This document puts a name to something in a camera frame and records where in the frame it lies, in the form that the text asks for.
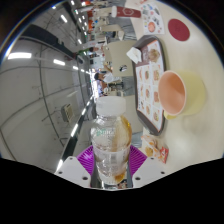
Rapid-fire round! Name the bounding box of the group of beige chairs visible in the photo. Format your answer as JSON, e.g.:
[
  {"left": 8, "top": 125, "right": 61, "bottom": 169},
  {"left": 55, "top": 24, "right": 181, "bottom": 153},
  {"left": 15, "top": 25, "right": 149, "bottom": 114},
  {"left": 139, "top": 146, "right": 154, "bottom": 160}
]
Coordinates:
[{"left": 84, "top": 6, "right": 138, "bottom": 108}]

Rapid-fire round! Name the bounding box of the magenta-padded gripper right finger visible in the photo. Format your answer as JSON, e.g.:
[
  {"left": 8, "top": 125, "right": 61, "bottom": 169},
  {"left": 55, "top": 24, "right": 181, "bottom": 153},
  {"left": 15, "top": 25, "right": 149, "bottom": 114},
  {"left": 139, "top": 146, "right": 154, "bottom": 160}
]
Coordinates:
[{"left": 126, "top": 144, "right": 168, "bottom": 189}]

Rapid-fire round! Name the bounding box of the person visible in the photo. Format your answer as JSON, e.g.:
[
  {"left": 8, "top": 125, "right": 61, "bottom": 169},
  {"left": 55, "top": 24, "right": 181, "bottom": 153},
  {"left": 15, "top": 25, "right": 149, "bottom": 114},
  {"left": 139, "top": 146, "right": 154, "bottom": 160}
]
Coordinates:
[{"left": 94, "top": 64, "right": 123, "bottom": 87}]

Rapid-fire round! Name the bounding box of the yellow cup with orange inside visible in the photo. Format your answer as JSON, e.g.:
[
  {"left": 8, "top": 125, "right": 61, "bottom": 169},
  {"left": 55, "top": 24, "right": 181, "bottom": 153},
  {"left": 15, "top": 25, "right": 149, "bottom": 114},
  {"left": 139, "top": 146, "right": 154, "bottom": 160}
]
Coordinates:
[{"left": 157, "top": 69, "right": 206, "bottom": 120}]

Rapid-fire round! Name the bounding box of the group of ceiling lights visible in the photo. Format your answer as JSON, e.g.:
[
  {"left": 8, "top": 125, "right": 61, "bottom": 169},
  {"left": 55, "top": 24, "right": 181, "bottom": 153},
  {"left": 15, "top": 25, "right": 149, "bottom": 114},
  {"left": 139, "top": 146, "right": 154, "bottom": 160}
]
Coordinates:
[{"left": 6, "top": 0, "right": 98, "bottom": 171}]

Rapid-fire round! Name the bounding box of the printed picture leaflet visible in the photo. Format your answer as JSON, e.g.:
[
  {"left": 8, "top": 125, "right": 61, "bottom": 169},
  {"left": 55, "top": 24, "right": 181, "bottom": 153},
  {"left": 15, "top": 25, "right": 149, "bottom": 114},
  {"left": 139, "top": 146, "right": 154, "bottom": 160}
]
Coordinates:
[{"left": 139, "top": 2, "right": 166, "bottom": 35}]

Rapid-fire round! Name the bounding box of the clear white-capped drink bottle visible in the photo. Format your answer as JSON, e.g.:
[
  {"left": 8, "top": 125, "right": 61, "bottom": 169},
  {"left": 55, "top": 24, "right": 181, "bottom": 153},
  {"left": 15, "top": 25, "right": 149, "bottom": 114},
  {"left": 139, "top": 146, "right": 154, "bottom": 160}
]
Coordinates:
[{"left": 90, "top": 95, "right": 133, "bottom": 185}]

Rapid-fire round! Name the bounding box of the ceiling air conditioner unit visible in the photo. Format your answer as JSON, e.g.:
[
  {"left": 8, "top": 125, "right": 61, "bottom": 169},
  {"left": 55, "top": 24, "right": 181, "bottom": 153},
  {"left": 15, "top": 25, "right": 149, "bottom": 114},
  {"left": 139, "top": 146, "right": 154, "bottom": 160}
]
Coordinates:
[{"left": 60, "top": 103, "right": 75, "bottom": 123}]

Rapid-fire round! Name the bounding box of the flat round red coaster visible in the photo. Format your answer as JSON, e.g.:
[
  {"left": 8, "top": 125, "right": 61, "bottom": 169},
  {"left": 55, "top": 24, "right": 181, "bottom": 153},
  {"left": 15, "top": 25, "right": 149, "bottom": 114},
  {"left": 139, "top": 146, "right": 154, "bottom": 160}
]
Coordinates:
[{"left": 167, "top": 18, "right": 191, "bottom": 42}]

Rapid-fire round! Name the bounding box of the crumpled food wrapper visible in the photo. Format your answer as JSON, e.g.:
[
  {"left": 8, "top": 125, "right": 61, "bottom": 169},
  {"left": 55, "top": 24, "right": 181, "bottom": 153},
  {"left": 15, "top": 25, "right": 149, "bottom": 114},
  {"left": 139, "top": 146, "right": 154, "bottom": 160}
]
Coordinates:
[{"left": 139, "top": 134, "right": 161, "bottom": 158}]

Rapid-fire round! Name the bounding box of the dark food tray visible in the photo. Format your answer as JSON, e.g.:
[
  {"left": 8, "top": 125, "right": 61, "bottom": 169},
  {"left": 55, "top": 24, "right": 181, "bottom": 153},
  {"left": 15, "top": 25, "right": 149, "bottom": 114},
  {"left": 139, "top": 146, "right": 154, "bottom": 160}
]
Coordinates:
[{"left": 132, "top": 35, "right": 167, "bottom": 136}]

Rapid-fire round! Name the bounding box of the white paper napkin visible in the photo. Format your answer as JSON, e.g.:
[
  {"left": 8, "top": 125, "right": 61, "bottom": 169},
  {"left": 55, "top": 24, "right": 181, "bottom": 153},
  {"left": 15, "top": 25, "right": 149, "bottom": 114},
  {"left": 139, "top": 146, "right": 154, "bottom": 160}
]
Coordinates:
[{"left": 125, "top": 46, "right": 143, "bottom": 64}]

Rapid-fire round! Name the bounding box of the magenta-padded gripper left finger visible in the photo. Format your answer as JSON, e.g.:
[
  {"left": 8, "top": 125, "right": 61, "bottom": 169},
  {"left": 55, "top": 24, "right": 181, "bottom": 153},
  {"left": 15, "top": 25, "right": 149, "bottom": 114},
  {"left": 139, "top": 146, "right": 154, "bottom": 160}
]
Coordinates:
[{"left": 54, "top": 144, "right": 98, "bottom": 190}]

